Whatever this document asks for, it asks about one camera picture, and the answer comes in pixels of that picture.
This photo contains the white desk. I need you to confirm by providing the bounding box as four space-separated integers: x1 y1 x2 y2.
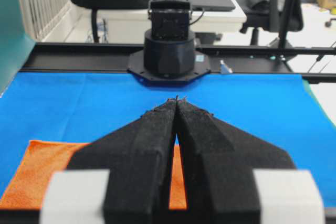
78 0 247 44

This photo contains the black laptop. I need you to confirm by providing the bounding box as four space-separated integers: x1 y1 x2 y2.
189 0 236 12

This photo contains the black vertical pole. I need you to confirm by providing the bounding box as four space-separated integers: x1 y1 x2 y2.
278 0 295 49

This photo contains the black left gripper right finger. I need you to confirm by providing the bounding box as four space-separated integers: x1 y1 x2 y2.
176 97 326 224

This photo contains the teal side panel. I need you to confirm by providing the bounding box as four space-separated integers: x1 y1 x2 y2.
1 0 35 94

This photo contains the blue table cloth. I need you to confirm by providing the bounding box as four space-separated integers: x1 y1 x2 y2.
1 72 335 207

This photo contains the black office chair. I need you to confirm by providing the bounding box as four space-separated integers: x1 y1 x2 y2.
228 0 305 46

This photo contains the orange towel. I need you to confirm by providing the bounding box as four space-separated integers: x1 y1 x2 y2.
1 141 186 216

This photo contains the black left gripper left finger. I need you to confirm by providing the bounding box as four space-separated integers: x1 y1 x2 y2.
39 99 177 224

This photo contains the black aluminium frame rail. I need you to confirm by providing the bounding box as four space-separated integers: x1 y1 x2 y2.
21 43 335 84

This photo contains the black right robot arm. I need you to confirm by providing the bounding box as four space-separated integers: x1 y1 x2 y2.
128 0 211 82

